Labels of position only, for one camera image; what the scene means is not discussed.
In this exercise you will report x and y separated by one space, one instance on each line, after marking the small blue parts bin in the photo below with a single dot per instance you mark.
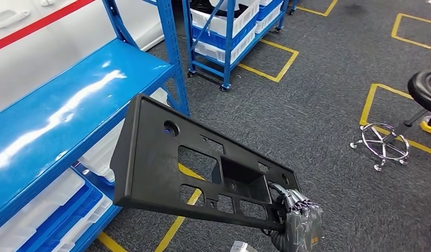
267 13
208 39

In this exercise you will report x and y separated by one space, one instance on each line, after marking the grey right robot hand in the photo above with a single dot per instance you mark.
304 226

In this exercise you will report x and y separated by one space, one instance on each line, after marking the black plastic license plate frame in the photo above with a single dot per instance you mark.
145 167

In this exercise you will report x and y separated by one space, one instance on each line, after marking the blue metal shelf rack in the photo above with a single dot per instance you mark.
62 97

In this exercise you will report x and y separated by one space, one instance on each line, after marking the black round stool chrome base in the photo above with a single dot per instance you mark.
425 87

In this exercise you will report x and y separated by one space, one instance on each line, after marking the black plastic part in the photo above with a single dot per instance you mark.
201 4

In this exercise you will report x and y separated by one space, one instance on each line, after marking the large white plastic tray bin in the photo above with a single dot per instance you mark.
97 156

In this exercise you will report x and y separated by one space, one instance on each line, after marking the small white parts bin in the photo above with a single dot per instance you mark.
265 2
243 48
267 25
243 22

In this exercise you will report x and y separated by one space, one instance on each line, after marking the blue wheeled bin rack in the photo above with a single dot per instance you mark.
229 52

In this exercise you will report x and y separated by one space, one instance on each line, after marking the white car with red stripe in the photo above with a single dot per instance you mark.
44 59

